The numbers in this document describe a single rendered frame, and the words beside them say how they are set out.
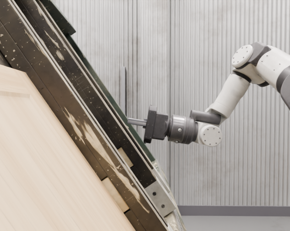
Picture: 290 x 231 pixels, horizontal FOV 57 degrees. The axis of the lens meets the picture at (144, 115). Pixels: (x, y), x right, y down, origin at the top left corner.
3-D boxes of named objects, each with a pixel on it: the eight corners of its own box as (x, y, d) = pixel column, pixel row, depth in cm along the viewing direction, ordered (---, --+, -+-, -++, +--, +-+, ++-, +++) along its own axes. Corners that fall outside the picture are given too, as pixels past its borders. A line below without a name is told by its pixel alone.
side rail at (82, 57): (142, 168, 193) (155, 159, 193) (55, 41, 189) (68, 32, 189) (142, 166, 201) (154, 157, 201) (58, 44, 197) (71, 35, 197)
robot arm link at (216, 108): (205, 144, 93) (226, 111, 92) (212, 149, 84) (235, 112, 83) (189, 134, 92) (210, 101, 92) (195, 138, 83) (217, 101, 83)
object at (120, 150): (127, 169, 96) (134, 165, 96) (114, 151, 95) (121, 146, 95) (127, 167, 99) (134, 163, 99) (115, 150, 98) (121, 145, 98)
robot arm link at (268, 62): (253, 30, 82) (292, 51, 62) (281, 54, 86) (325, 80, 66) (227, 61, 86) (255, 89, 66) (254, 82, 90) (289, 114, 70)
